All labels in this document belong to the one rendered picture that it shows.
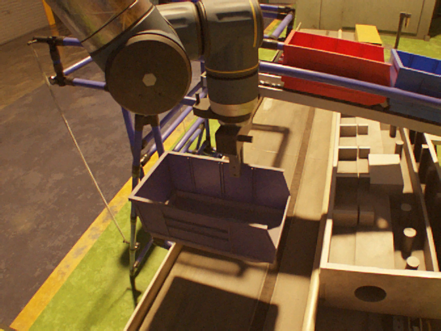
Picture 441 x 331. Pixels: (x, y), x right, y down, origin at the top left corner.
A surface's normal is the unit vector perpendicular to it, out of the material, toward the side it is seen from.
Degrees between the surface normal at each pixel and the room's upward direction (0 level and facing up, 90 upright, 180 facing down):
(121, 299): 0
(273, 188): 88
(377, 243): 10
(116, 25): 86
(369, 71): 92
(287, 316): 0
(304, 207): 0
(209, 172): 88
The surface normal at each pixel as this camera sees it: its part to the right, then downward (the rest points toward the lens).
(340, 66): -0.34, 0.62
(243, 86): 0.38, 0.54
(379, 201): -0.22, -0.80
